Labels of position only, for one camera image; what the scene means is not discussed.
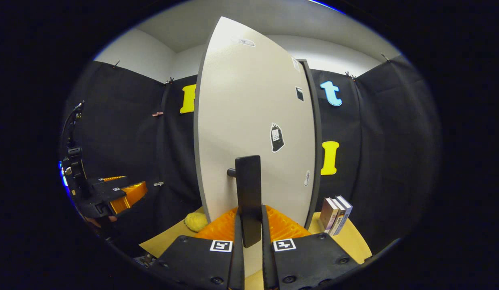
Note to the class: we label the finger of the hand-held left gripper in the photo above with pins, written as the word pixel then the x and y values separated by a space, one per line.
pixel 104 199
pixel 108 182

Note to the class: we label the black backdrop cloth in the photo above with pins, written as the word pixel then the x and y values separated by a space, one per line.
pixel 394 141

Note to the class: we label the dark grey cabinet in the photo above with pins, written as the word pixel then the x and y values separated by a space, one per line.
pixel 317 161

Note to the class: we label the brown spine book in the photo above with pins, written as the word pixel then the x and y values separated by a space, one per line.
pixel 337 219

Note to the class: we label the beige cabinet door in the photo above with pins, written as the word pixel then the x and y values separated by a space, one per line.
pixel 241 100

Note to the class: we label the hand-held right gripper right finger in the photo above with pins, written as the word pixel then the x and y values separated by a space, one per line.
pixel 267 266

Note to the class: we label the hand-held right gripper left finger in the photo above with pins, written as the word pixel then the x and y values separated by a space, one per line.
pixel 237 266

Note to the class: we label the yellow knitted coaster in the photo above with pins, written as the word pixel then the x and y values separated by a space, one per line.
pixel 196 222

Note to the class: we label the blue spine book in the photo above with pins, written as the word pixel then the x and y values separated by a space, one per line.
pixel 344 213

